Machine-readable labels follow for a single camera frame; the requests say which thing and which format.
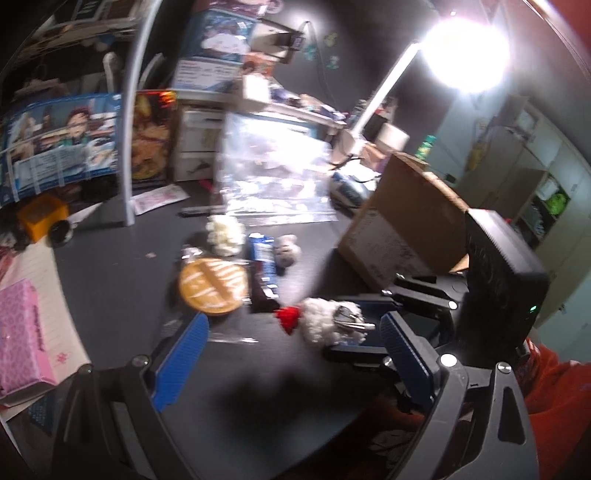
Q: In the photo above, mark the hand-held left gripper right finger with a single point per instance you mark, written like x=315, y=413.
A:
x=408, y=364

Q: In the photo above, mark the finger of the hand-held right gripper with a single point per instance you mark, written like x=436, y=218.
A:
x=353, y=354
x=418, y=293

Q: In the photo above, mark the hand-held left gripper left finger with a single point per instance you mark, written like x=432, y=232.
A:
x=181, y=359

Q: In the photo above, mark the white plush toy red hat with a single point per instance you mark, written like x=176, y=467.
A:
x=323, y=324

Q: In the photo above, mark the person's right forearm orange sleeve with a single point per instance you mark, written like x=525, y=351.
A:
x=561, y=397

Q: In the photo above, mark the brown cardboard box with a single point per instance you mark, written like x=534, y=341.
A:
x=406, y=221

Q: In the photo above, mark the round orange packaged cookie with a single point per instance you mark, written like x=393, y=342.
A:
x=212, y=286

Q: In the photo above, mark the beige storage cabinet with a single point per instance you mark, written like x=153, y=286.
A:
x=538, y=180

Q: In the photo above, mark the blue snack bar wrapper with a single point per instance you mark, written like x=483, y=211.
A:
x=263, y=288

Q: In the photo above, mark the grey plush ball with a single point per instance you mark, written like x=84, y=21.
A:
x=287, y=251

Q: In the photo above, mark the blue white device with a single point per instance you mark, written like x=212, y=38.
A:
x=348, y=188

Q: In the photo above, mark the white fluffy plush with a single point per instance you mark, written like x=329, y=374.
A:
x=225, y=235

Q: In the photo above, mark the blue snack packet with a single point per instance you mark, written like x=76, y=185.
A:
x=261, y=253

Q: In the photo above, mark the black pen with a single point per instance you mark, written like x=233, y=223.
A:
x=203, y=211

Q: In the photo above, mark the white tape roll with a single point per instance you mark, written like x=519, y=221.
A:
x=392, y=136

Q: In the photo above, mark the pink patterned box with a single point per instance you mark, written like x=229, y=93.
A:
x=21, y=341

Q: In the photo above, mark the pink flat packet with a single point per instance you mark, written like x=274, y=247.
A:
x=159, y=198

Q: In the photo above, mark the clear plastic zip bag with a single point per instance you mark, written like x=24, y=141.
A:
x=272, y=170

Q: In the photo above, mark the yellow orange toy block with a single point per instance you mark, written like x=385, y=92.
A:
x=41, y=217

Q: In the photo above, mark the white desk lamp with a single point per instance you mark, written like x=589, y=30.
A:
x=397, y=83

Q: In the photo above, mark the white drawer unit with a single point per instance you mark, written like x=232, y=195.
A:
x=198, y=143

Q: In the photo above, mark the orange anime poster box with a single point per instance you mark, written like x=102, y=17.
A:
x=154, y=138

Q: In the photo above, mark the blue anime figure box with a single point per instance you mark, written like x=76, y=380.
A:
x=57, y=145

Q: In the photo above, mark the white curved pole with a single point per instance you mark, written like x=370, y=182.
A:
x=133, y=115

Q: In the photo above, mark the large blue anime box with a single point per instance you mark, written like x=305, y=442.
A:
x=216, y=46

